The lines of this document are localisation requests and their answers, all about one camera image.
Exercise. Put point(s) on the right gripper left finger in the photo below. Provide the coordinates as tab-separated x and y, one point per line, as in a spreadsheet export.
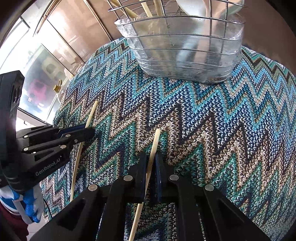
138	172

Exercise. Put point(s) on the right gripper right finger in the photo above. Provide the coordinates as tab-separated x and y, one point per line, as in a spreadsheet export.
165	188

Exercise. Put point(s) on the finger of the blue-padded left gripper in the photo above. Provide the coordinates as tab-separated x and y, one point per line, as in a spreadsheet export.
88	134
73	130

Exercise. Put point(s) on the bamboo chopstick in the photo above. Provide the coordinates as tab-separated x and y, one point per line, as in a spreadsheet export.
77	160
147	178
129	13
159	7
146	8

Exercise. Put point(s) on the pink ceramic spoon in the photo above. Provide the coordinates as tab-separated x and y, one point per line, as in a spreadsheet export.
222	9

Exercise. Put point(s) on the white plastic stool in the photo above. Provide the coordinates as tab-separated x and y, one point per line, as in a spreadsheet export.
55	70

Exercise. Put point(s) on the zigzag knitted table cloth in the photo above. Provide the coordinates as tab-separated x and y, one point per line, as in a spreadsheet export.
238	135

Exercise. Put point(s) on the wire utensil basket with liner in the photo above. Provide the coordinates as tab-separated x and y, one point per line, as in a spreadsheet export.
186	43

